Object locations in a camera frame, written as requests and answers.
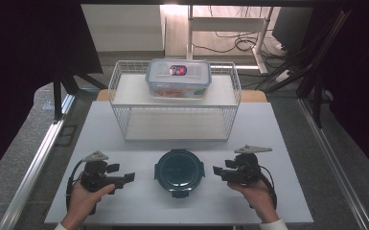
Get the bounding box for white metal desk frame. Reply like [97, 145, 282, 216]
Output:
[185, 4, 274, 75]

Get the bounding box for white cabinet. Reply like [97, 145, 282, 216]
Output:
[80, 4, 167, 53]

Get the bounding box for person's right white sleeve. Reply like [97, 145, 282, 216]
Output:
[260, 218, 289, 230]

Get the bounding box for white wire shelf rack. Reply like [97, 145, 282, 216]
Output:
[107, 59, 242, 142]

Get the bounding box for black metal stand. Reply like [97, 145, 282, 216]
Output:
[258, 9, 353, 129]
[52, 57, 108, 125]

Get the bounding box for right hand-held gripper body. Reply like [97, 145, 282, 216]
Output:
[221, 144, 273, 187]

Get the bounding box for clear rectangular food container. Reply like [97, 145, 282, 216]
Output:
[145, 57, 213, 100]

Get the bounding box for aluminium rail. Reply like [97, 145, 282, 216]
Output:
[0, 94, 77, 230]
[297, 98, 369, 230]

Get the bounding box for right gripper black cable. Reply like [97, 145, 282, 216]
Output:
[259, 173, 278, 211]

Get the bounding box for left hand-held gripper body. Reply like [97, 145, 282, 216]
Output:
[80, 150, 126, 194]

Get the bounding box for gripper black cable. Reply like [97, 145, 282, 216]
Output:
[65, 159, 86, 213]
[259, 173, 278, 211]

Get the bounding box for white power strip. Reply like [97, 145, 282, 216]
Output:
[274, 69, 292, 83]

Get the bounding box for dark curtain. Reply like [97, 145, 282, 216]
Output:
[0, 0, 104, 187]
[311, 0, 369, 185]

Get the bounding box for person's right hand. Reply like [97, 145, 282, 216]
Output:
[227, 173, 281, 223]

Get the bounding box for black floor cables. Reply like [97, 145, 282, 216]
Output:
[191, 5, 290, 59]

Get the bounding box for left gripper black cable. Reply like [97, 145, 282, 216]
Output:
[65, 159, 86, 213]

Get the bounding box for round dark teal lid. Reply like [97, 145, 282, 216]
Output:
[153, 149, 206, 199]

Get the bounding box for dark monitor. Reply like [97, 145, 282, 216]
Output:
[271, 7, 314, 54]

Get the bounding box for person's left hand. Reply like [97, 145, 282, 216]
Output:
[60, 172, 116, 230]

